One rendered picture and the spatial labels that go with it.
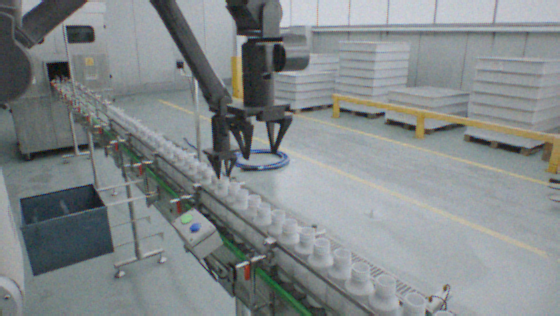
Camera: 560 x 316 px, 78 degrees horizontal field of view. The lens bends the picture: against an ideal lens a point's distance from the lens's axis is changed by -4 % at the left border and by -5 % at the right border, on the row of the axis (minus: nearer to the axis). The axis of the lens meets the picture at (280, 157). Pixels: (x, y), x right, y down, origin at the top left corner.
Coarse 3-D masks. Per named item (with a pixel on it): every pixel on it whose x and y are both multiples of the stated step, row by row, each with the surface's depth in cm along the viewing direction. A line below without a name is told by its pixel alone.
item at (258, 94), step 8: (248, 80) 62; (256, 80) 61; (264, 80) 62; (272, 80) 63; (248, 88) 62; (256, 88) 62; (264, 88) 62; (272, 88) 63; (248, 96) 63; (256, 96) 62; (264, 96) 62; (272, 96) 64; (232, 104) 65; (240, 104) 65; (248, 104) 63; (256, 104) 63; (264, 104) 63; (272, 104) 64; (280, 104) 65; (288, 104) 65; (232, 112) 64; (240, 112) 61; (248, 112) 61; (256, 112) 62
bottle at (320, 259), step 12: (324, 240) 83; (324, 252) 81; (312, 264) 82; (324, 264) 81; (312, 276) 82; (324, 276) 81; (312, 288) 83; (324, 288) 83; (312, 300) 84; (324, 300) 84
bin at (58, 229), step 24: (72, 192) 166; (96, 192) 163; (24, 216) 156; (48, 216) 162; (72, 216) 140; (96, 216) 146; (24, 240) 132; (48, 240) 137; (72, 240) 142; (96, 240) 148; (48, 264) 139; (72, 264) 145
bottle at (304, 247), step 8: (304, 232) 89; (312, 232) 88; (304, 240) 86; (312, 240) 86; (296, 248) 87; (304, 248) 86; (312, 248) 86; (304, 256) 86; (296, 264) 88; (296, 272) 89; (304, 272) 87; (304, 280) 88; (296, 288) 90
